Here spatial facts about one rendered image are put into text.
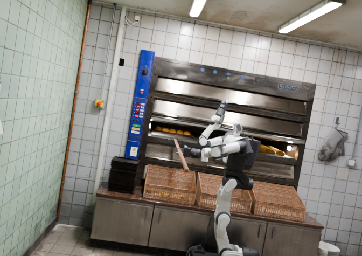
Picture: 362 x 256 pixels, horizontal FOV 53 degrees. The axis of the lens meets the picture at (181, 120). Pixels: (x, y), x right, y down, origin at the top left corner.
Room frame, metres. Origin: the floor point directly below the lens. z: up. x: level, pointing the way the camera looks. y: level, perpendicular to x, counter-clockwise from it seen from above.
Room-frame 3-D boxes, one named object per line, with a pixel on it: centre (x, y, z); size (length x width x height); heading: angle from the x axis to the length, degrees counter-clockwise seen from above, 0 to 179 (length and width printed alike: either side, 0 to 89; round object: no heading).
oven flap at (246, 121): (4.32, -0.55, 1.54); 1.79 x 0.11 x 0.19; 94
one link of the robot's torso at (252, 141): (3.45, -0.60, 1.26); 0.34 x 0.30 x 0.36; 9
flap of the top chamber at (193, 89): (4.32, -0.55, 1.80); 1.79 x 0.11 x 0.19; 94
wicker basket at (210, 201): (4.05, -0.59, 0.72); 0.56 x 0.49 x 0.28; 94
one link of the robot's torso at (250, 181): (3.45, -0.63, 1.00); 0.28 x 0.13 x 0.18; 95
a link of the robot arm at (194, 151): (3.35, -0.13, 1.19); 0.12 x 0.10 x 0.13; 95
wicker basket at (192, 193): (4.04, 0.00, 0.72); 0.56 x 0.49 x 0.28; 93
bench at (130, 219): (4.03, -0.46, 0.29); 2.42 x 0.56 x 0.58; 94
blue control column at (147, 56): (5.18, 0.56, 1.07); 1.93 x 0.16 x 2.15; 4
